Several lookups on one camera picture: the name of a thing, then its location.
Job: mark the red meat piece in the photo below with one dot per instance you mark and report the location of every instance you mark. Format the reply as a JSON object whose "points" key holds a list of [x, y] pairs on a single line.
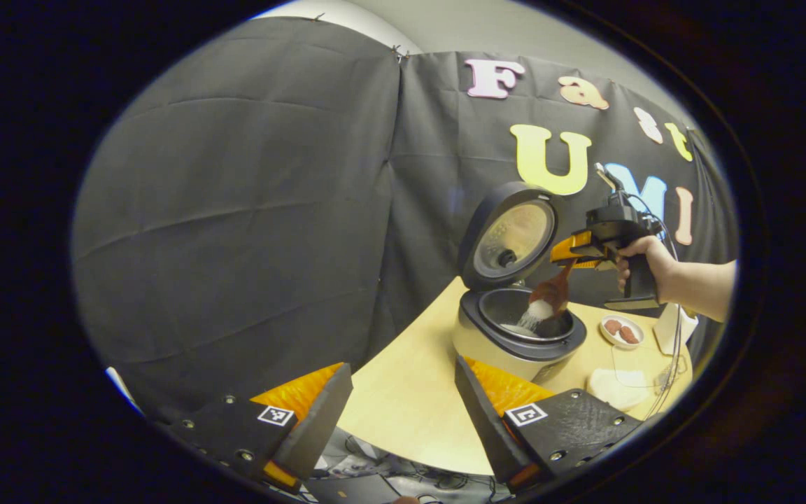
{"points": [[613, 327], [629, 335]]}

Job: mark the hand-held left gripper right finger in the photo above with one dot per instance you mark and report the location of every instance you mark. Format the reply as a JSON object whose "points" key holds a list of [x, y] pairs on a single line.
{"points": [[487, 427]]}

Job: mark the brown wooden spoon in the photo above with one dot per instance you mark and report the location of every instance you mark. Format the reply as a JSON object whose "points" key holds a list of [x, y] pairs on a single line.
{"points": [[553, 288]]}

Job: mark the round white plate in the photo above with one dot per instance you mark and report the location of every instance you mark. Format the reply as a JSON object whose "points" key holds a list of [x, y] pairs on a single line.
{"points": [[609, 339]]}

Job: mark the white rice heap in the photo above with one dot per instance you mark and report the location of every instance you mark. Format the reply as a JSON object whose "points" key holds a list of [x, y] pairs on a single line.
{"points": [[616, 390], [525, 327]]}

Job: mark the white toaster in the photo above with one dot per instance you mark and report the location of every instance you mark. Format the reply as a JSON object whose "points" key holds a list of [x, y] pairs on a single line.
{"points": [[665, 329]]}

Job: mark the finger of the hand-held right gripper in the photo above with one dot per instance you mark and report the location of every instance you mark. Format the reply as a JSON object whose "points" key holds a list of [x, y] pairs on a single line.
{"points": [[574, 246], [592, 263]]}

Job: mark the black and silver rice cooker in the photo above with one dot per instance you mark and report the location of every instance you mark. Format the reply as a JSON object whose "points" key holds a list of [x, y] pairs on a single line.
{"points": [[494, 350]]}

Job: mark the black backdrop cloth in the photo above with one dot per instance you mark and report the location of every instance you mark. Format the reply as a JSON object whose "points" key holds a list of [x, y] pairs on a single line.
{"points": [[235, 210]]}

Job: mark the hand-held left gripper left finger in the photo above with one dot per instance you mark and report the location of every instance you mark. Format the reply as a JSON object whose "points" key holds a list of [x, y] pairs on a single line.
{"points": [[312, 427]]}

